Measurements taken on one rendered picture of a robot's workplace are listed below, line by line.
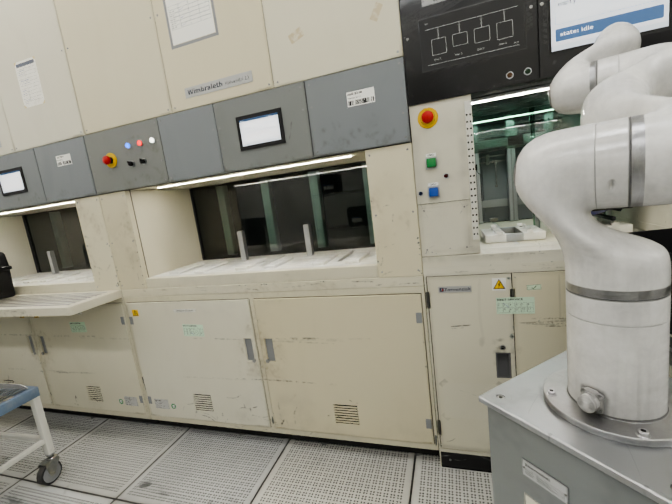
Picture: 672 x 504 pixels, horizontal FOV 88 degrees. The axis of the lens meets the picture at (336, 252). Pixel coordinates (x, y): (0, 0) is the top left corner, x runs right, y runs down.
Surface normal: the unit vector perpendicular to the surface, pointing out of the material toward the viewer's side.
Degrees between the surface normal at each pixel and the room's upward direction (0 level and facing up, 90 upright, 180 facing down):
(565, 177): 96
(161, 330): 90
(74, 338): 90
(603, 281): 90
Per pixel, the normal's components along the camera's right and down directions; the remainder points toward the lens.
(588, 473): -0.88, 0.18
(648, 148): -0.62, -0.05
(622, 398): -0.49, 0.20
